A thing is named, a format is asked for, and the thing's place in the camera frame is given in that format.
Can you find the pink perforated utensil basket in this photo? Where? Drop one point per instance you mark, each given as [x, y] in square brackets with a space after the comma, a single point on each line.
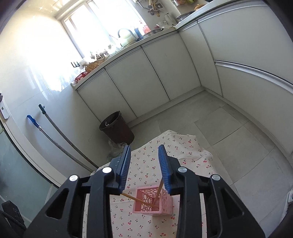
[147, 194]

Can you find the black camera box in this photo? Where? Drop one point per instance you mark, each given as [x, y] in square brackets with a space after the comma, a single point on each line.
[11, 209]

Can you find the woven basket on counter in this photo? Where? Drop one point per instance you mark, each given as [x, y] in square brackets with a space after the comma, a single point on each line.
[89, 68]

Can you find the light wooden chopstick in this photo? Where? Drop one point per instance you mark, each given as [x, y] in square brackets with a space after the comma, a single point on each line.
[158, 191]

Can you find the metal mop handle dark tip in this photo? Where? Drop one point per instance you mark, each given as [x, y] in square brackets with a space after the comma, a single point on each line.
[42, 108]

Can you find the white power strip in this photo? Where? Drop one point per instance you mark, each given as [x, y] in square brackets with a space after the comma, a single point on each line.
[288, 201]

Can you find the door handle plate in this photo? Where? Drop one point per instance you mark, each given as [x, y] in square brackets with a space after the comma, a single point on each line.
[4, 111]

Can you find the white kitchen cabinets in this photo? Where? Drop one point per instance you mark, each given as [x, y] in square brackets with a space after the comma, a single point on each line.
[240, 51]

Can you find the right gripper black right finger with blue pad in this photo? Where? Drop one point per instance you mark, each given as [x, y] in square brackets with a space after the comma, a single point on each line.
[226, 214]

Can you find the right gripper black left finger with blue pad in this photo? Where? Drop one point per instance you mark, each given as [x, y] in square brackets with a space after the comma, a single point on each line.
[62, 215]

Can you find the dark brown trash bin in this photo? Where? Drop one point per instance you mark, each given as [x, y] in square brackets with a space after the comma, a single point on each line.
[115, 127]

